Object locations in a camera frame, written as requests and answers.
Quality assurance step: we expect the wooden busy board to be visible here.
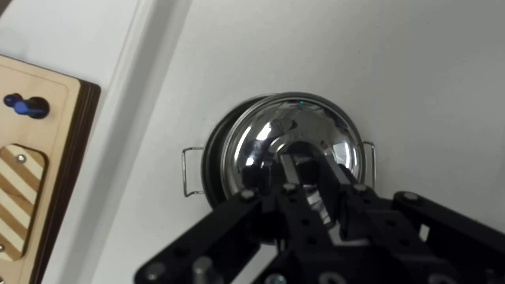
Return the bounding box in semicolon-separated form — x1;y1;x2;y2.
0;54;102;284

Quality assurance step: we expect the small steel pot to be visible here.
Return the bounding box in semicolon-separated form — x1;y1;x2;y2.
181;91;378;213

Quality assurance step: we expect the small steel pot lid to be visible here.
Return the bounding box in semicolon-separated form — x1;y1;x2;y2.
219;93;367;211

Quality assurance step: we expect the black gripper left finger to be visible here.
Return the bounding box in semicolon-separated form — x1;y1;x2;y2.
134;153;339;284

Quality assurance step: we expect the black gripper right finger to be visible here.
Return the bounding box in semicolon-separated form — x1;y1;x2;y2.
307;156;505;284

